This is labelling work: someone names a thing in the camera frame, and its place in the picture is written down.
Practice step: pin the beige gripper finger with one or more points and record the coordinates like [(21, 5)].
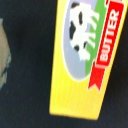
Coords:
[(5, 55)]

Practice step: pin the yellow butter box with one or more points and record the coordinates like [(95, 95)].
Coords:
[(86, 39)]

